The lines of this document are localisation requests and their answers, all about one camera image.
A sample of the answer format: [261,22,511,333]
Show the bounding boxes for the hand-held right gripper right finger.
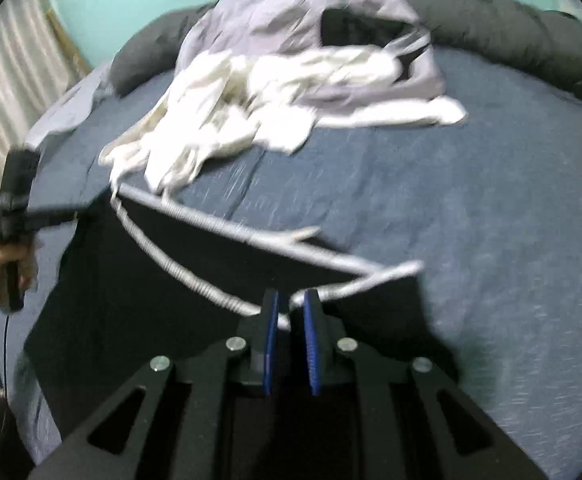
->
[302,288,552,480]

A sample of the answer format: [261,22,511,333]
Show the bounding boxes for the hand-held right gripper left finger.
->
[28,288,282,480]

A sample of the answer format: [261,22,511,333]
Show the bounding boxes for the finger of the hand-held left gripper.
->
[27,203,80,231]

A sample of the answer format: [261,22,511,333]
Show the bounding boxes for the black sweater with white trim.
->
[23,182,459,480]

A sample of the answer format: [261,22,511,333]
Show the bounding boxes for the striped beige curtain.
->
[0,0,72,221]

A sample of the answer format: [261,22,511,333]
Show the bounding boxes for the white shirt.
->
[98,45,469,196]

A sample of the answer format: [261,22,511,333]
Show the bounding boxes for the lavender hooded garment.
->
[176,0,447,126]

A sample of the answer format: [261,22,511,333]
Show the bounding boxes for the small black garment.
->
[320,7,432,81]

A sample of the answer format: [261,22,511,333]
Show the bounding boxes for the wooden frame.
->
[46,7,94,78]

